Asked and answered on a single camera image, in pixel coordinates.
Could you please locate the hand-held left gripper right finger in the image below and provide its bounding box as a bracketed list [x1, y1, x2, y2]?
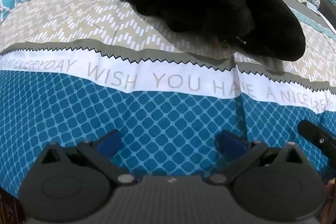
[209, 130, 303, 186]

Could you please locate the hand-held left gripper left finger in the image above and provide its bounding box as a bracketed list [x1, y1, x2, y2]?
[39, 129, 137, 187]

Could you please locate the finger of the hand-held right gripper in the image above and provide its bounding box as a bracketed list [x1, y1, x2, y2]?
[297, 120, 336, 155]

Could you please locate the patterned blue beige bedspread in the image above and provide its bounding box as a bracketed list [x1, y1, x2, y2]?
[0, 0, 336, 198]

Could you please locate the dark red patterned cloth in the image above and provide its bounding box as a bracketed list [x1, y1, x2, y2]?
[0, 184, 19, 224]

